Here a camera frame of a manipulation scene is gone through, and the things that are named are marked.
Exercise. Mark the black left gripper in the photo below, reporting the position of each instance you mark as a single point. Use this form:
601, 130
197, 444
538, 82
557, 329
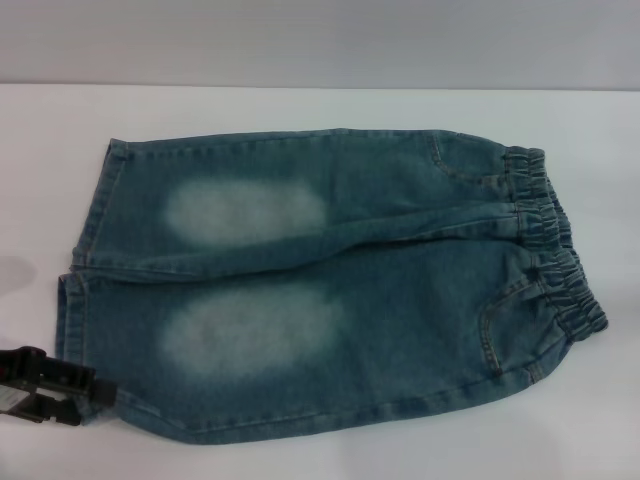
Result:
25, 375

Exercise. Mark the blue denim shorts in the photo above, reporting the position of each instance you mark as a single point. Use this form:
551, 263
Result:
380, 310

